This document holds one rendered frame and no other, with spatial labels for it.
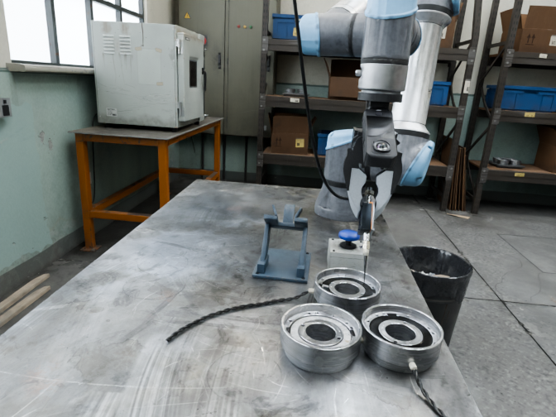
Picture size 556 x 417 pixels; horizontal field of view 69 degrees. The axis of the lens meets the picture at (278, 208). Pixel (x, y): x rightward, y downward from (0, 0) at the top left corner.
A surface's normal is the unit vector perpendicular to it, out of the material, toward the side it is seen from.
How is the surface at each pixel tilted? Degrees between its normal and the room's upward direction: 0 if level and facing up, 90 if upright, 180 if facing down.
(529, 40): 91
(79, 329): 0
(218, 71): 90
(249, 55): 90
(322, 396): 0
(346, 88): 83
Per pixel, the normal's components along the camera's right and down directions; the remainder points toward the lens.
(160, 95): -0.11, 0.30
